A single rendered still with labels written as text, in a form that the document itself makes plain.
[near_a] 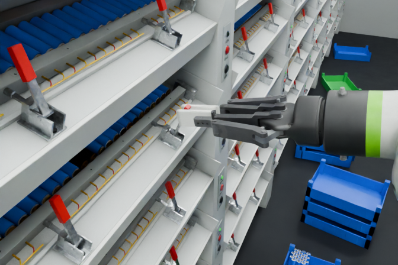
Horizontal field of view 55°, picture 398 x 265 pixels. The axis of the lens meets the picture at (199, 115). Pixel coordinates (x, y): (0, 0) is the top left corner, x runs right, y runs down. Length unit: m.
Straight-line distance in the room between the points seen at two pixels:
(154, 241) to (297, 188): 1.37
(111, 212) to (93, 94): 0.19
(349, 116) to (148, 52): 0.29
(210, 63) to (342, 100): 0.32
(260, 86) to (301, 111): 0.78
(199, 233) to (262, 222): 0.84
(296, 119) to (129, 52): 0.26
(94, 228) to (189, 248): 0.48
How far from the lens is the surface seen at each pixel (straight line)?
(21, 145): 0.41
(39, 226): 0.54
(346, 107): 0.54
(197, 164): 0.92
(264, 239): 1.79
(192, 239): 1.03
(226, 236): 1.30
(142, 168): 0.64
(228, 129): 0.57
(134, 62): 0.55
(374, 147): 0.54
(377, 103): 0.54
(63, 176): 0.59
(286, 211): 1.93
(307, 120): 0.55
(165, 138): 0.69
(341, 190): 1.86
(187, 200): 0.86
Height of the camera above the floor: 1.33
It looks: 31 degrees down
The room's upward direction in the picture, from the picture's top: straight up
